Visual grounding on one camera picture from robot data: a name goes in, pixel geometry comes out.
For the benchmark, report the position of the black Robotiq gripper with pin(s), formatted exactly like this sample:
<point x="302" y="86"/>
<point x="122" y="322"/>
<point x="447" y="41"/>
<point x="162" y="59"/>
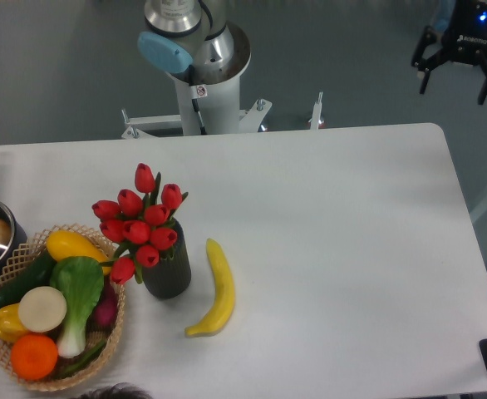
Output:
<point x="464" y="40"/>

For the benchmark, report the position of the red tulip bouquet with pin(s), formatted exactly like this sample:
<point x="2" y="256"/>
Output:
<point x="141" y="222"/>

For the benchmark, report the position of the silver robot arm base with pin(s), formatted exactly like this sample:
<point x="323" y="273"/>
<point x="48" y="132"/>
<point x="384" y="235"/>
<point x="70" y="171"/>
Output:
<point x="194" y="41"/>

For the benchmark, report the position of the dark grey ribbed vase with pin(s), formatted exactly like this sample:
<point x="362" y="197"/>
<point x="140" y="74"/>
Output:
<point x="171" y="276"/>

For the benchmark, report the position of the white metal robot stand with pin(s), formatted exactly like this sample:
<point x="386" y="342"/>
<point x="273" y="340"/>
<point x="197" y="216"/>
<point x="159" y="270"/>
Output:
<point x="204" y="109"/>

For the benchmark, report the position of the yellow banana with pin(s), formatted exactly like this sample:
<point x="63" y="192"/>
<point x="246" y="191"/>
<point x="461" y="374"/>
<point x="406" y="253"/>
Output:
<point x="218" y="316"/>

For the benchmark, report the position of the yellow squash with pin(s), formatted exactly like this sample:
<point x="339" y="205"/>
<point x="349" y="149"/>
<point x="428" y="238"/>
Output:
<point x="64" y="244"/>

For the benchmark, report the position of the green bok choy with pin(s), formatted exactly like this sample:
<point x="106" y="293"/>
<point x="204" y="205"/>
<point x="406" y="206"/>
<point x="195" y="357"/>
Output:
<point x="80" y="280"/>

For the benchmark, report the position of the woven wicker basket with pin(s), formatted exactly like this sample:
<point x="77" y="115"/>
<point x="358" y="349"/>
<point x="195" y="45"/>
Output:
<point x="21" y="258"/>

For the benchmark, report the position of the dark hair of person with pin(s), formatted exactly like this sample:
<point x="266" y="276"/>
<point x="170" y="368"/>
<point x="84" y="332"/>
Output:
<point x="117" y="391"/>

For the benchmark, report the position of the dark green cucumber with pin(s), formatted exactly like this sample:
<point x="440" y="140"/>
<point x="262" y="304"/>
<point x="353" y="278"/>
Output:
<point x="36" y="274"/>

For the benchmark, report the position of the green chili pepper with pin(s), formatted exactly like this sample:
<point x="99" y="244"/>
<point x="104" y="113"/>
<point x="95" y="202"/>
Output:
<point x="88" y="357"/>

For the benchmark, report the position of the orange fruit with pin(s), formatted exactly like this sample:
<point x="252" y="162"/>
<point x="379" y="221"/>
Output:
<point x="34" y="356"/>

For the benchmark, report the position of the yellow bell pepper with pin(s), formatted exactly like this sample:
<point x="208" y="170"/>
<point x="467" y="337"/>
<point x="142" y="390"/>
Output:
<point x="11" y="327"/>

